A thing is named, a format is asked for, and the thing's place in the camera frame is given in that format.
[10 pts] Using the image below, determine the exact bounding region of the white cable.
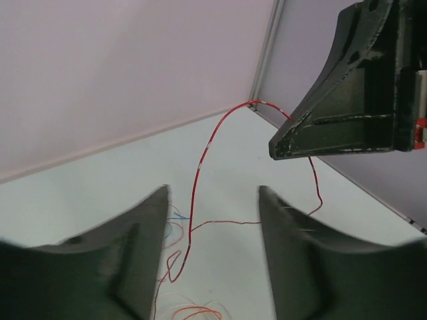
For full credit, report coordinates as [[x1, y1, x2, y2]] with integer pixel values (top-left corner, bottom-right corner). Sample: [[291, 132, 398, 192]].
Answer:
[[155, 291, 231, 320]]

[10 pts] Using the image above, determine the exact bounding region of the aluminium corner post right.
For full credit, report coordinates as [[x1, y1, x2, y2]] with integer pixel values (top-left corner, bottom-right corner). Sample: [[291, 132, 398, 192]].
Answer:
[[250, 0, 287, 101]]

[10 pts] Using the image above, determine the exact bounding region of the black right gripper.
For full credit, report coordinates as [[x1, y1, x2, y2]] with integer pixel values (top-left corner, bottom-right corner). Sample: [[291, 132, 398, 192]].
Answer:
[[269, 1, 426, 160]]

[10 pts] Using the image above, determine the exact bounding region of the orange-red cable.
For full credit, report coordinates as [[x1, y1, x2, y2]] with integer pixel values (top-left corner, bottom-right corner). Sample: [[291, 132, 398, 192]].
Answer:
[[171, 305, 223, 320]]

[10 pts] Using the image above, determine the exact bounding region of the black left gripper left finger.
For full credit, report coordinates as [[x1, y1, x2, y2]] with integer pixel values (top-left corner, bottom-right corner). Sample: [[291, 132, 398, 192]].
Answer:
[[1, 186, 169, 319]]

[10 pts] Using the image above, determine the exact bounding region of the blue cable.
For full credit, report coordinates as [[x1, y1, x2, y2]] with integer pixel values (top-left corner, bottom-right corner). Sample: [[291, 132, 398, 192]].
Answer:
[[165, 205, 191, 239]]

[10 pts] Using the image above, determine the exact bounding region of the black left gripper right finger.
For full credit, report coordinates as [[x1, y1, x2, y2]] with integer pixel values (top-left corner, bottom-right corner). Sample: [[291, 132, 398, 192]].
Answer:
[[258, 185, 426, 319]]

